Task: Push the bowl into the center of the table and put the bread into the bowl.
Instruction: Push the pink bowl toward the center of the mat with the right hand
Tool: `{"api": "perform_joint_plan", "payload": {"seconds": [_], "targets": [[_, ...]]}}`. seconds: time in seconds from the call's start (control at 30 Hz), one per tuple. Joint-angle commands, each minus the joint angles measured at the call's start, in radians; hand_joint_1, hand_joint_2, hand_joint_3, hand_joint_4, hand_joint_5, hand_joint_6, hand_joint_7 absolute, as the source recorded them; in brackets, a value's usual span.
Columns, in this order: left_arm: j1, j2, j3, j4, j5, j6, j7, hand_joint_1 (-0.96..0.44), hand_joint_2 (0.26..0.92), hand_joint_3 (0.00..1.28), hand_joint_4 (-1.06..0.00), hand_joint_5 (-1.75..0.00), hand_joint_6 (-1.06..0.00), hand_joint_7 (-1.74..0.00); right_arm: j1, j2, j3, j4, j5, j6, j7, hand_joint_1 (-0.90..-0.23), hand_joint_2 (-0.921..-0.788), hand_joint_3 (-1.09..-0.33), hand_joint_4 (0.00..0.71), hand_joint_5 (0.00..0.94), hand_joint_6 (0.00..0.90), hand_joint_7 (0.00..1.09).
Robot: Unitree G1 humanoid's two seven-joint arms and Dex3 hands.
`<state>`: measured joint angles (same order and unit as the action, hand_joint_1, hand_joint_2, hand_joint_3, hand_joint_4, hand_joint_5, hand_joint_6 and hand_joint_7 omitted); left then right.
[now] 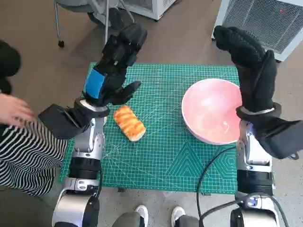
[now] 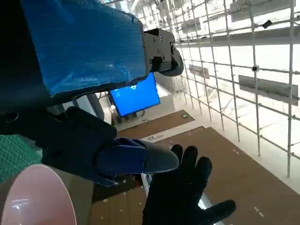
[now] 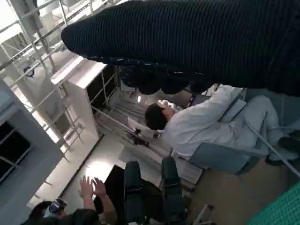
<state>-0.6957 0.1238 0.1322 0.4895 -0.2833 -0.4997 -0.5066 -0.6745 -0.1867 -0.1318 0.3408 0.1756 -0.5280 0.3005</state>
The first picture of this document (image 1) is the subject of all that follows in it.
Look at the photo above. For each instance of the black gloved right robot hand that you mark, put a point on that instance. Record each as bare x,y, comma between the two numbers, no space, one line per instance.
255,78

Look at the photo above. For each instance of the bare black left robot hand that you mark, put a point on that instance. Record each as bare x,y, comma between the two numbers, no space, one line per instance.
111,78

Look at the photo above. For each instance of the oblong toy bread loaf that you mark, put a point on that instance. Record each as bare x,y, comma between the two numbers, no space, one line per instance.
129,123

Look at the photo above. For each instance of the pink bowl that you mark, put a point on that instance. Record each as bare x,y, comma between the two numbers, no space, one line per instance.
208,111

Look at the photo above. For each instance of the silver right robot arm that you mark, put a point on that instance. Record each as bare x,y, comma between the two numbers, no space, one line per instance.
255,151

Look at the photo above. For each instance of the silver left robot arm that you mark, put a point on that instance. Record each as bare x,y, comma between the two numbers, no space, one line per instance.
94,139

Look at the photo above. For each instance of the white ventilated appliance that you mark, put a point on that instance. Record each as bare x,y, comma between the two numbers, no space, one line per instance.
260,19

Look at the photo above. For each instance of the person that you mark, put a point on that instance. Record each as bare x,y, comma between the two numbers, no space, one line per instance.
118,19
23,153
127,220

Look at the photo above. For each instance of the grey chair with casters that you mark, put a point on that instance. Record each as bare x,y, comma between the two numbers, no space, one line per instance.
56,23

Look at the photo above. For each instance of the white cabinet with mesh panel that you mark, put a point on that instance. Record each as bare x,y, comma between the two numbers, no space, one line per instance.
156,9

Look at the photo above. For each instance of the green cutting mat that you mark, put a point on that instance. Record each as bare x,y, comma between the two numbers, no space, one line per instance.
161,151

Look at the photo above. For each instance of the person's hand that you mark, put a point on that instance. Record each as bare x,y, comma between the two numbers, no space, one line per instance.
14,108

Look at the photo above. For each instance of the white shoe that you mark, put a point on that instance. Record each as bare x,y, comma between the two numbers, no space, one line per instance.
177,212
142,212

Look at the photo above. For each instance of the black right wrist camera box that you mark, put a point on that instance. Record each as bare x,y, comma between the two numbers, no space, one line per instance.
279,137

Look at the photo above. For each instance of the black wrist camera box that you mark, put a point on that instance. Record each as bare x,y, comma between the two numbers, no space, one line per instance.
279,137
59,123

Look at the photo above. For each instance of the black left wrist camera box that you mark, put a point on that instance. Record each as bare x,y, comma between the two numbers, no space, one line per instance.
59,123

